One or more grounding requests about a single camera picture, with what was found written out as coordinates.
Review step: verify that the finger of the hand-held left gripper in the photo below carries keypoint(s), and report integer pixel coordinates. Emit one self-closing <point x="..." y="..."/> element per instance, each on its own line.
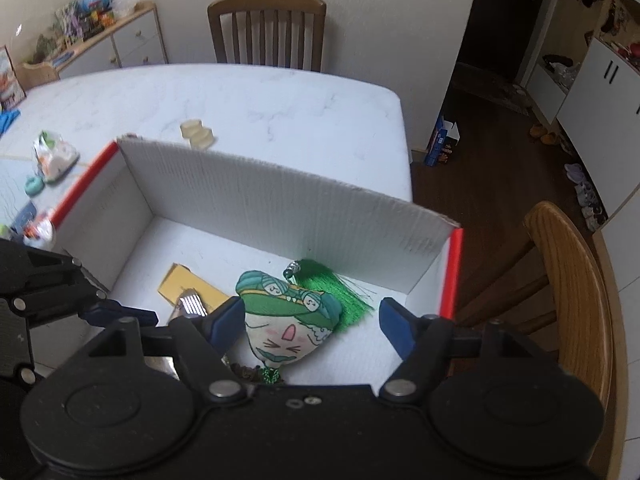
<point x="50" y="267"/>
<point x="122" y="314"/>

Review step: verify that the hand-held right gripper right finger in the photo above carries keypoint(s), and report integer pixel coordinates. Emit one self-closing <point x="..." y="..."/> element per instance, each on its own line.
<point x="396" y="327"/>

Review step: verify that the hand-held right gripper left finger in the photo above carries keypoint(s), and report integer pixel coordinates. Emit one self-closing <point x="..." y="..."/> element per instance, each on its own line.
<point x="227" y="324"/>

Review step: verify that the dark blue white packet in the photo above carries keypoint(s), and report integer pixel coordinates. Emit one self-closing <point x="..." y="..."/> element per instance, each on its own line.
<point x="25" y="216"/>

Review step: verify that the green cartoon sachet charm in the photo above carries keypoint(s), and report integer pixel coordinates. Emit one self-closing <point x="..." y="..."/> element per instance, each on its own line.
<point x="285" y="335"/>

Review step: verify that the plastic bag with paper label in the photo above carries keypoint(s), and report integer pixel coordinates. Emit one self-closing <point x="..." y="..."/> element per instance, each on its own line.
<point x="56" y="156"/>

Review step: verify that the white cardboard box red edges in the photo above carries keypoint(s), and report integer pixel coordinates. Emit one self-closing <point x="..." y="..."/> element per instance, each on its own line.
<point x="280" y="200"/>

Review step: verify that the small clear red packet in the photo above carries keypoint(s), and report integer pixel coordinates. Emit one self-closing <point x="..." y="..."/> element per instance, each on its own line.
<point x="39" y="232"/>

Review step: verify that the silver fork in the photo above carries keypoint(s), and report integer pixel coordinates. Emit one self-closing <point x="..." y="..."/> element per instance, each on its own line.
<point x="192" y="304"/>

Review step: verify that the clear bag of dark pieces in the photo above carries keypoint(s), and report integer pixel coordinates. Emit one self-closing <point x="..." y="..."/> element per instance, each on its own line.
<point x="242" y="371"/>

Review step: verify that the blue cloth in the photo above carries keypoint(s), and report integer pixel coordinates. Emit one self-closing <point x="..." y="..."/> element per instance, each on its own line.
<point x="7" y="122"/>

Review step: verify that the light oak wooden chair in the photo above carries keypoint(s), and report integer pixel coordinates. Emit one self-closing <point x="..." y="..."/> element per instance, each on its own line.
<point x="580" y="310"/>

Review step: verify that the blue cardboard box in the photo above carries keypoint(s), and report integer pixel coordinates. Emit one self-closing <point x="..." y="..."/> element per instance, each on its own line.
<point x="440" y="145"/>

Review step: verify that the picture book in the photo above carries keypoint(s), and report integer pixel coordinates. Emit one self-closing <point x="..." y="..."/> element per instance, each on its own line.
<point x="9" y="80"/>

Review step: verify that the small wooden crate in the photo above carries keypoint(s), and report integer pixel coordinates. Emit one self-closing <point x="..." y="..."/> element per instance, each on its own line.
<point x="37" y="74"/>

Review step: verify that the green toy plant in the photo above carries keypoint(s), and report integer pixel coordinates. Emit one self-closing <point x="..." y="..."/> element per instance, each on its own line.
<point x="47" y="45"/>

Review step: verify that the row of shoes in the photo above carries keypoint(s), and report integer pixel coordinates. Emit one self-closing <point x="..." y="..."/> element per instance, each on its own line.
<point x="587" y="197"/>

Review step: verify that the white wooden sideboard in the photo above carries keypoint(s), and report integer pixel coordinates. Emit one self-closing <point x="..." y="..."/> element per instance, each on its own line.
<point x="132" y="42"/>

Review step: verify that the orange slippers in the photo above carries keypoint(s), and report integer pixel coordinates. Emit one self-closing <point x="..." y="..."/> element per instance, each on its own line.
<point x="545" y="135"/>

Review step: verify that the colourful toy boxes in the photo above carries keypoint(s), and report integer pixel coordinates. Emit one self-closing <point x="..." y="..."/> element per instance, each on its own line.
<point x="85" y="22"/>

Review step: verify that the dark doormat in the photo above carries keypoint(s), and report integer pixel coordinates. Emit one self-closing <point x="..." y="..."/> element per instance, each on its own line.
<point x="492" y="90"/>

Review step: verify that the clear plastic bag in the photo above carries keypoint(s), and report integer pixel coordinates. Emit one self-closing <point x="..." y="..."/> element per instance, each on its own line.
<point x="125" y="5"/>

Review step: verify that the white open shelf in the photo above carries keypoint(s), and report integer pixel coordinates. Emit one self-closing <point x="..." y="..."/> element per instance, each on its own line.
<point x="550" y="80"/>

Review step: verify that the brown slatted wooden chair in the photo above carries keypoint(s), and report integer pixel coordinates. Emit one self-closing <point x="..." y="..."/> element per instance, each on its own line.
<point x="267" y="7"/>

